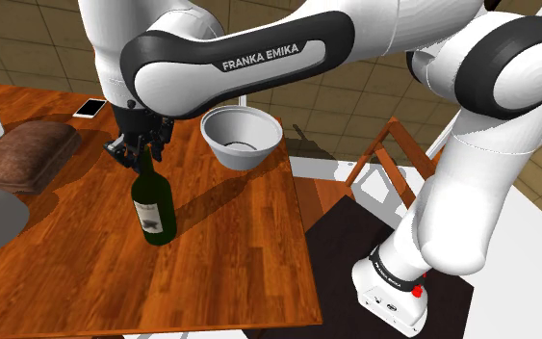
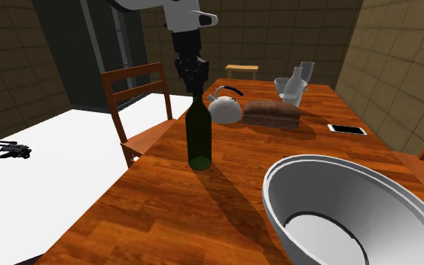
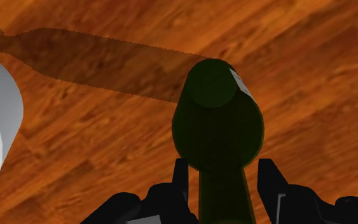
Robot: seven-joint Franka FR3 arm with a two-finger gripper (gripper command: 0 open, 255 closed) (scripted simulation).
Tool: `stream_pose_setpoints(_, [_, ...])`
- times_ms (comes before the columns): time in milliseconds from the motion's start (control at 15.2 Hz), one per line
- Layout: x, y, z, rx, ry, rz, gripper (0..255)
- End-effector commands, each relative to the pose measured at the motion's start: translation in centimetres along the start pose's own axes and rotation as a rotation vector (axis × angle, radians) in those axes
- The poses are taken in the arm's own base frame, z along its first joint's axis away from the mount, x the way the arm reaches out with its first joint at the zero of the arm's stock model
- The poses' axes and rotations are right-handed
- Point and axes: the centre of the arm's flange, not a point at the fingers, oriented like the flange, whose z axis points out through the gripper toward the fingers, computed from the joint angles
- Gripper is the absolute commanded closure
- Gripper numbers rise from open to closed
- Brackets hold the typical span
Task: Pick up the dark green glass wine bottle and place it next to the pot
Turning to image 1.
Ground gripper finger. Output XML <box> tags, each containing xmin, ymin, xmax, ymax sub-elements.
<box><xmin>149</xmin><ymin>117</ymin><xmax>175</xmax><ymax>164</ymax></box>
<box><xmin>102</xmin><ymin>134</ymin><xmax>142</xmax><ymax>172</ymax></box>

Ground white phone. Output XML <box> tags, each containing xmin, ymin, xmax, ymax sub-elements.
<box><xmin>72</xmin><ymin>97</ymin><xmax>108</xmax><ymax>119</ymax></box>

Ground dark green wine bottle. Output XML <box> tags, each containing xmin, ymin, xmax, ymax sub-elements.
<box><xmin>131</xmin><ymin>144</ymin><xmax>178</xmax><ymax>247</ymax></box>

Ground white bowl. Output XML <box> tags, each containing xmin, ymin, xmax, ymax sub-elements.
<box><xmin>199</xmin><ymin>105</ymin><xmax>284</xmax><ymax>171</ymax></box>

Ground wooden table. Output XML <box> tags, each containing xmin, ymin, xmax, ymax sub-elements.
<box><xmin>0</xmin><ymin>80</ymin><xmax>324</xmax><ymax>339</ymax></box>

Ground wooden chair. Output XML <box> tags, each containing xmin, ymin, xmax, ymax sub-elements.
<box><xmin>293</xmin><ymin>116</ymin><xmax>442</xmax><ymax>232</ymax></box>

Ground dark robot stand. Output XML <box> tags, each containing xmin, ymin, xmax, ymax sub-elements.
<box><xmin>242</xmin><ymin>194</ymin><xmax>476</xmax><ymax>339</ymax></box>

